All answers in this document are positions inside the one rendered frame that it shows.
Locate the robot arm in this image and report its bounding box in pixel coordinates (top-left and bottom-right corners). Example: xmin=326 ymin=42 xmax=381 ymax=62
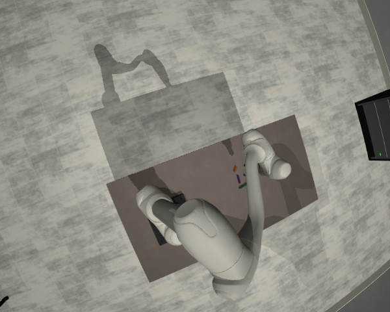
xmin=136 ymin=129 xmax=291 ymax=301

